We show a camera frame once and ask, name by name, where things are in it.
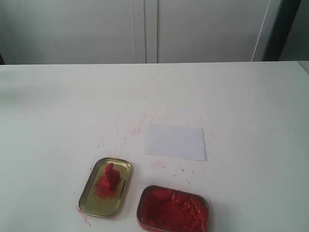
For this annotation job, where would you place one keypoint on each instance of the red plastic stamp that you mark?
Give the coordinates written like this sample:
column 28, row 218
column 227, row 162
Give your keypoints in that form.
column 111, row 178

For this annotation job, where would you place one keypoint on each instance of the red ink paste tin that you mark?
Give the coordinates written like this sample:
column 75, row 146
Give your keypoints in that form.
column 163, row 209

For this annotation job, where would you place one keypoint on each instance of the white paper sheet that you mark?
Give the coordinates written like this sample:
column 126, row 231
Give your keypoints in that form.
column 179, row 142

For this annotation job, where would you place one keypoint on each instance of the gold metal tin lid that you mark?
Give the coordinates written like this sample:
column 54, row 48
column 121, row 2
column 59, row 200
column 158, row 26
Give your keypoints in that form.
column 94, row 201

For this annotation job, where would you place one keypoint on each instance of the white cabinet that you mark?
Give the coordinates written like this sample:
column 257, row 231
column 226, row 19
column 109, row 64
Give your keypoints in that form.
column 129, row 31

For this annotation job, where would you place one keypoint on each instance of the dark vertical post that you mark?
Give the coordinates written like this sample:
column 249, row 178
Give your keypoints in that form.
column 280, row 30

